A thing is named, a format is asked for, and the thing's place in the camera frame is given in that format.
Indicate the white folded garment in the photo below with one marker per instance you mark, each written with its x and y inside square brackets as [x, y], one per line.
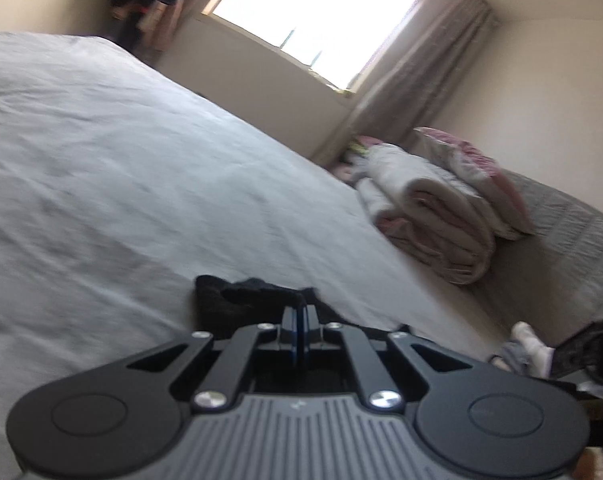
[531, 345]

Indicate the window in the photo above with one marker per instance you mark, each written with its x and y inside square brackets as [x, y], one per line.
[311, 5]

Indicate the black garment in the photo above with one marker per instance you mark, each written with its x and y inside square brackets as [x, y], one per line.
[221, 305]

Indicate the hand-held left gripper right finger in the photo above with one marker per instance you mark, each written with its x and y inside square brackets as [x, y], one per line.
[309, 332]

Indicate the grey folded garment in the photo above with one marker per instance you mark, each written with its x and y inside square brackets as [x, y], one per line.
[511, 357]

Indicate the bed with white sheet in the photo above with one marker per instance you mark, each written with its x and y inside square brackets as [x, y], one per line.
[131, 185]

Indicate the beige curtain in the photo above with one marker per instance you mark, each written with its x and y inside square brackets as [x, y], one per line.
[421, 70]

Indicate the folded grey pink quilt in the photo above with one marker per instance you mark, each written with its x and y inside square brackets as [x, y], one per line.
[431, 220]

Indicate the grey quilted headboard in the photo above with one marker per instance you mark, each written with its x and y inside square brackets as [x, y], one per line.
[556, 260]

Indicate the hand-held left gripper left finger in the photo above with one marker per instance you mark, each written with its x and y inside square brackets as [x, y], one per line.
[294, 332]

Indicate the plastic-wrapped pink white bedding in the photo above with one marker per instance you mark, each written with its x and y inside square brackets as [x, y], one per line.
[481, 180]

